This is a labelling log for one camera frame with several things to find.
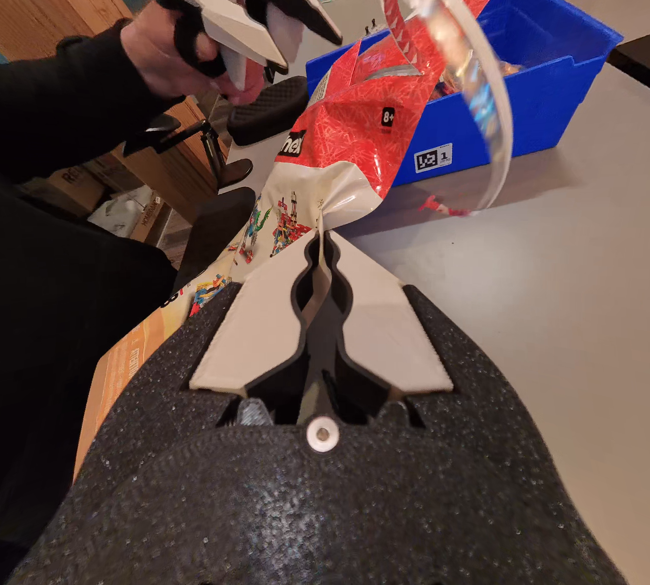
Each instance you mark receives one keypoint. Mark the toy building set bag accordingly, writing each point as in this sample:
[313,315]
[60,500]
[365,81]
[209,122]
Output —
[355,138]

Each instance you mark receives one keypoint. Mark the red toy piece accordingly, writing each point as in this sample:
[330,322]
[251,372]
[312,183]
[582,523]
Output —
[444,206]

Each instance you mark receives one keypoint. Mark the person's left hand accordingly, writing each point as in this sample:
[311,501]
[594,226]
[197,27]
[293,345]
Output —
[152,51]

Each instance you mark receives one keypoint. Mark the person's black-clothed torso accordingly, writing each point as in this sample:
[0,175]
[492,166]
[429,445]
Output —
[66,341]

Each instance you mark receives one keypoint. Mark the clear curved plastic piece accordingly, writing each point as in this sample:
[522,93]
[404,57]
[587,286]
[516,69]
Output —
[495,102]

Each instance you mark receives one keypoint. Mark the cardboard box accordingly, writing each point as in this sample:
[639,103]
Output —
[122,211]

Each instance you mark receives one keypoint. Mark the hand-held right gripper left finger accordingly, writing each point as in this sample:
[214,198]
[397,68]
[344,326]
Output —
[254,336]

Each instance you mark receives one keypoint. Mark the blue plastic bin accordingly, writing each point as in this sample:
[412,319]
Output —
[548,102]

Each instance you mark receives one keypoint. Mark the person's left forearm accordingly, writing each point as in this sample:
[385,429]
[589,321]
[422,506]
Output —
[76,102]

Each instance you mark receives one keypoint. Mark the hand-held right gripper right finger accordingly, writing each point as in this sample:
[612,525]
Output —
[391,336]

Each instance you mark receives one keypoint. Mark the black chair armrest pad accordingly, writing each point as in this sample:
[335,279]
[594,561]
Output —
[269,112]
[213,234]

